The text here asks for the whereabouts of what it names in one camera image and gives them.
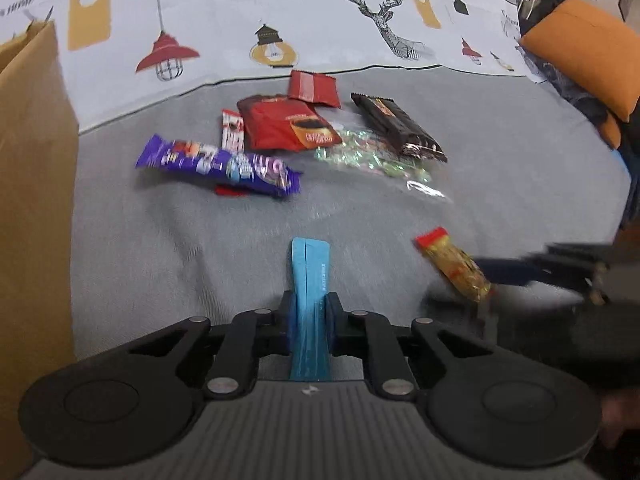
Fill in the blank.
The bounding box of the brown cardboard box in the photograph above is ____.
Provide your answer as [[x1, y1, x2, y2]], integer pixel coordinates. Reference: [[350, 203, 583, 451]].
[[0, 22, 79, 479]]

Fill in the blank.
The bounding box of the clear bag of candies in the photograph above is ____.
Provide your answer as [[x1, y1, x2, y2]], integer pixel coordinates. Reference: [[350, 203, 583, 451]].
[[314, 122, 451, 204]]

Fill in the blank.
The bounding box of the dark brown snack bar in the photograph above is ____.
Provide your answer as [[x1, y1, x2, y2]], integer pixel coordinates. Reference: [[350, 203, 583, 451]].
[[350, 92, 448, 162]]

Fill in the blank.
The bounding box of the white printed sofa cover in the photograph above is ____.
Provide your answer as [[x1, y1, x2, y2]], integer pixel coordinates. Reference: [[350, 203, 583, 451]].
[[1, 0, 533, 130]]

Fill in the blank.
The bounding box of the small red sachet packet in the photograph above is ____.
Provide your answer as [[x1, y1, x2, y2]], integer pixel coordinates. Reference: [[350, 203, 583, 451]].
[[288, 70, 341, 108]]

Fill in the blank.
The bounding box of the purple chocolate bar wrapper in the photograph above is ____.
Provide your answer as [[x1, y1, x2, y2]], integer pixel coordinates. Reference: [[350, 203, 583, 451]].
[[136, 134, 302, 197]]

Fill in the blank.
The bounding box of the orange cushion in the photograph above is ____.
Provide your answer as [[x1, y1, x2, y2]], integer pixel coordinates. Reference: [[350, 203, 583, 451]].
[[521, 0, 639, 148]]

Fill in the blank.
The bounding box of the red coffee sachet bag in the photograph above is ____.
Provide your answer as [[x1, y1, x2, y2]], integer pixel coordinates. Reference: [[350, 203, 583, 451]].
[[236, 94, 342, 152]]

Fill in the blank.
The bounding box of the light blue stick packet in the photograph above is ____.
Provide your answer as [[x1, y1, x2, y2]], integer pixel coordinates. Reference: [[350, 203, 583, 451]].
[[290, 237, 331, 382]]

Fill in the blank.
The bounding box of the gold red snack bar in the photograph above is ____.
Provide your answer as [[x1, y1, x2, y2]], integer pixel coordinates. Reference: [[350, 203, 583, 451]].
[[414, 226, 491, 304]]

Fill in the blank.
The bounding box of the red white Nescafe stick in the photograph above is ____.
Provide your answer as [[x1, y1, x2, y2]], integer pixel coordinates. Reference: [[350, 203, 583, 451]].
[[221, 110, 245, 153]]

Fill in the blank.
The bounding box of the person's right hand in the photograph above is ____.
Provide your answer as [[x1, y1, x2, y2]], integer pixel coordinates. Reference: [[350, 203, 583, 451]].
[[600, 389, 640, 448]]

